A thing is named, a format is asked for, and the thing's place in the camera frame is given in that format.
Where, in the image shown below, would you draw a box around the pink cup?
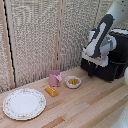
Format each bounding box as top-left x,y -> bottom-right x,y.
48,69 -> 63,88

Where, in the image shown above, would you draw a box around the yellow block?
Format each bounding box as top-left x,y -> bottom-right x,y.
45,86 -> 60,98

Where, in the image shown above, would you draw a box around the small white bowl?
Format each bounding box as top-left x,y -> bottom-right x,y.
64,75 -> 82,90

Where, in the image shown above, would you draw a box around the black air fryer body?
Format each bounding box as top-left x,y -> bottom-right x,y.
107,28 -> 128,80

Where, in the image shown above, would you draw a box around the white rounded robot base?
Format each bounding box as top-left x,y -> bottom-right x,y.
111,102 -> 128,128

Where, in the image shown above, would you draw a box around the yellow food pieces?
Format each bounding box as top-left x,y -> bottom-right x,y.
68,78 -> 80,85

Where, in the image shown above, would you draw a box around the white floral rim plate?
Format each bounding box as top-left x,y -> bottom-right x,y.
2,87 -> 47,121

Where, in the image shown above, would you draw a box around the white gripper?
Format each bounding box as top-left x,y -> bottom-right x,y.
81,49 -> 110,68

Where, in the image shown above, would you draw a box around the black air fryer basket drawer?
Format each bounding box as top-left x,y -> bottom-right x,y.
80,57 -> 118,82

